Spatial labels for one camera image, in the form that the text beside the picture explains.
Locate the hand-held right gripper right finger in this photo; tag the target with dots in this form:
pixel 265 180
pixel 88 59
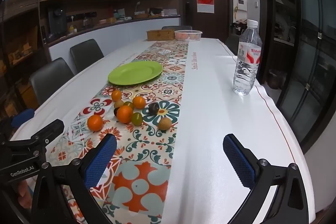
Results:
pixel 239 161

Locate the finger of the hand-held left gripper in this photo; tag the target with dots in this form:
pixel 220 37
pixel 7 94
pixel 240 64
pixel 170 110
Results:
pixel 22 116
pixel 50 129

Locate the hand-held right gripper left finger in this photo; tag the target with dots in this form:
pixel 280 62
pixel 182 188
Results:
pixel 101 161

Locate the small orange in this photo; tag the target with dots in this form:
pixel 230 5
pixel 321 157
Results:
pixel 95 123
pixel 116 95
pixel 139 102

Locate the small dark tomato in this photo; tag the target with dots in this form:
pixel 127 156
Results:
pixel 116 112

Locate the large orange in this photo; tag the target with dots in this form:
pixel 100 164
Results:
pixel 124 114

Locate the green brown tomato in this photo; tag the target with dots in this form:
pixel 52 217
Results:
pixel 136 119

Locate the small olive green tomato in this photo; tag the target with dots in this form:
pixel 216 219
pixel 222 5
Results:
pixel 129 105

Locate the tan longan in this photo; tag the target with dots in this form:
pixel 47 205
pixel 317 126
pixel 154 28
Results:
pixel 119 104
pixel 164 123

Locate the dark purple tomato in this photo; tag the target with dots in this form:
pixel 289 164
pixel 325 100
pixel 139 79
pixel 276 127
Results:
pixel 153 108

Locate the green plate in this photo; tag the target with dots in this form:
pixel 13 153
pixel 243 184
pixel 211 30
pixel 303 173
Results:
pixel 135 72

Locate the person's left hand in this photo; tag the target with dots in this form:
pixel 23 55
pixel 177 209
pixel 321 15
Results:
pixel 24 195

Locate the patterned table runner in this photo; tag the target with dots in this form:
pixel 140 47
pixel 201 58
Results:
pixel 157 155

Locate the dark wooden shelving unit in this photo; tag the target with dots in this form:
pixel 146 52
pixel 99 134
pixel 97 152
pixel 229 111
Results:
pixel 21 43

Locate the clear plastic water bottle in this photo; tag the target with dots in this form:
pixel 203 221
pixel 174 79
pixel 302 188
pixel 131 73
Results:
pixel 246 66

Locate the black coffee machine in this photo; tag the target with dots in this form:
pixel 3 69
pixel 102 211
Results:
pixel 56 22

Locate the white counter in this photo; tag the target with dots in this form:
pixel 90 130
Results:
pixel 118 35

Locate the dark bag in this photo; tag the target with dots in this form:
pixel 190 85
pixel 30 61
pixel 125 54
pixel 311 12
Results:
pixel 237 27

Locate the white plastic basket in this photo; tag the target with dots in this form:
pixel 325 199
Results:
pixel 188 35

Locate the glass sliding door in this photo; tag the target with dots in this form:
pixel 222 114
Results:
pixel 309 43

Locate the wooden box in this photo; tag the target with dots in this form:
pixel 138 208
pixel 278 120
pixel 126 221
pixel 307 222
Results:
pixel 160 35

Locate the dark wooden door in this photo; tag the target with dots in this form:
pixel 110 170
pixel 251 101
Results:
pixel 204 24

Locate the white desk lamp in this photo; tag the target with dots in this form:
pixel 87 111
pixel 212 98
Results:
pixel 137 7

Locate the white wall intercom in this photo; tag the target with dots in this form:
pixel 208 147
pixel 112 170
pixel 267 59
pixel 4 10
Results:
pixel 241 5

